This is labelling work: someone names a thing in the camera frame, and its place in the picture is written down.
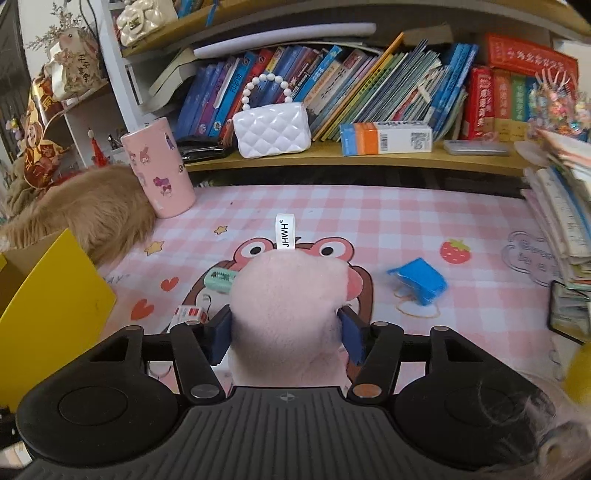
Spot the blue small box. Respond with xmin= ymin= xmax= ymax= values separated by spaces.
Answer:
xmin=387 ymin=257 xmax=448 ymax=306

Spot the white side shelf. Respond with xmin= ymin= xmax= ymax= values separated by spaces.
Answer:
xmin=46 ymin=82 xmax=129 ymax=177

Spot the orange white medicine box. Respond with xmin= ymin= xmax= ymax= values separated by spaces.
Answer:
xmin=339 ymin=121 xmax=433 ymax=156

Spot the cream pearl handbag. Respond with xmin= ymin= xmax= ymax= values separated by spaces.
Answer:
xmin=115 ymin=0 xmax=177 ymax=47

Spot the red gold snack bag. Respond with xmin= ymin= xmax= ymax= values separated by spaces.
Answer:
xmin=24 ymin=73 xmax=65 ymax=189

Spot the white quilted pearl handbag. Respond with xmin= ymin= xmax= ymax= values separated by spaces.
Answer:
xmin=232 ymin=73 xmax=311 ymax=159

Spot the mint green stapler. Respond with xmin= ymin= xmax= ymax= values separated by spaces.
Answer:
xmin=204 ymin=267 xmax=238 ymax=294

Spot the large pink plush toy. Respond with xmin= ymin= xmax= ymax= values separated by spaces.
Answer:
xmin=228 ymin=213 xmax=363 ymax=388

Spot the row of books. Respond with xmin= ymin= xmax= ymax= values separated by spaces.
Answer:
xmin=170 ymin=33 xmax=590 ymax=143

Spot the stack of booklets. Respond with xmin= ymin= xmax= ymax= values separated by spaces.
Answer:
xmin=521 ymin=128 xmax=591 ymax=345

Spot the wooden bookshelf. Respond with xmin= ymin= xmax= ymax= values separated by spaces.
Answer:
xmin=90 ymin=1 xmax=590 ymax=177

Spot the yellow tape roll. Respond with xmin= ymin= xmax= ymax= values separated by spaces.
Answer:
xmin=563 ymin=343 xmax=591 ymax=409

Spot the pink cartoon cup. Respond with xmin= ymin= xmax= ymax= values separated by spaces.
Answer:
xmin=121 ymin=117 xmax=197 ymax=219

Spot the yellow cardboard box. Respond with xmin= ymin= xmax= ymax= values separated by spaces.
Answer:
xmin=0 ymin=230 xmax=116 ymax=412

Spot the orange fluffy cat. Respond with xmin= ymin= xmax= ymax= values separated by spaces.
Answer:
xmin=1 ymin=164 xmax=156 ymax=267

